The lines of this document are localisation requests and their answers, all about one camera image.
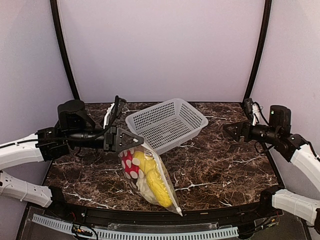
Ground black front rail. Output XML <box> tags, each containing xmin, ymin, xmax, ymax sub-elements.
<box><xmin>24</xmin><ymin>198</ymin><xmax>283</xmax><ymax>226</ymax></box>

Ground clear zip top bag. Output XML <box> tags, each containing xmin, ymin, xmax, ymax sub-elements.
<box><xmin>118</xmin><ymin>143</ymin><xmax>183</xmax><ymax>216</ymax></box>

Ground white perforated plastic basket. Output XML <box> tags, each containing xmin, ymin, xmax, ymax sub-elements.
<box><xmin>125</xmin><ymin>98</ymin><xmax>209</xmax><ymax>155</ymax></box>

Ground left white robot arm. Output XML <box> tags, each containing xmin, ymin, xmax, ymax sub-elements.
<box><xmin>0</xmin><ymin>97</ymin><xmax>144</xmax><ymax>218</ymax></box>

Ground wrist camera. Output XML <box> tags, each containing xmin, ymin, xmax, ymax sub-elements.
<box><xmin>243</xmin><ymin>98</ymin><xmax>261</xmax><ymax>126</ymax></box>
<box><xmin>101</xmin><ymin>96</ymin><xmax>127</xmax><ymax>129</ymax></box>

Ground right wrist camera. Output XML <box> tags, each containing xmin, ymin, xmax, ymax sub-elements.
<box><xmin>243</xmin><ymin>98</ymin><xmax>261</xmax><ymax>126</ymax></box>

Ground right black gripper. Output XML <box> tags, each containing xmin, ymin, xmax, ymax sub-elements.
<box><xmin>223</xmin><ymin>118</ymin><xmax>280</xmax><ymax>145</ymax></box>

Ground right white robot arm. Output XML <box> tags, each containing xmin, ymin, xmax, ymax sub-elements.
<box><xmin>223</xmin><ymin>102</ymin><xmax>320</xmax><ymax>232</ymax></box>

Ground right black frame post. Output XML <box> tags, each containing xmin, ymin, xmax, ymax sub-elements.
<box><xmin>242</xmin><ymin>0</ymin><xmax>272</xmax><ymax>103</ymax></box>

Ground white slotted cable duct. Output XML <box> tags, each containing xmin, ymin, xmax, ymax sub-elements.
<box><xmin>31</xmin><ymin>214</ymin><xmax>239</xmax><ymax>240</ymax></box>

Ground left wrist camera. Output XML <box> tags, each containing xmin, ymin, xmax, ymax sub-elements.
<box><xmin>101</xmin><ymin>96</ymin><xmax>127</xmax><ymax>129</ymax></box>

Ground red fake food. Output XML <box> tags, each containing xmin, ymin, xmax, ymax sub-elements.
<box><xmin>121</xmin><ymin>150</ymin><xmax>140</xmax><ymax>179</ymax></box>

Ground black frame post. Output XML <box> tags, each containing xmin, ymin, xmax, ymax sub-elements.
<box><xmin>242</xmin><ymin>0</ymin><xmax>272</xmax><ymax>103</ymax></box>
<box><xmin>49</xmin><ymin>0</ymin><xmax>81</xmax><ymax>100</ymax></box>

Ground left black frame post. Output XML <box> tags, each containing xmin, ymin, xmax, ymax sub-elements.
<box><xmin>49</xmin><ymin>0</ymin><xmax>81</xmax><ymax>100</ymax></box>

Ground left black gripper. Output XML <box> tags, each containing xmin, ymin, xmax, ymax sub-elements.
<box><xmin>66</xmin><ymin>124</ymin><xmax>144</xmax><ymax>152</ymax></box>

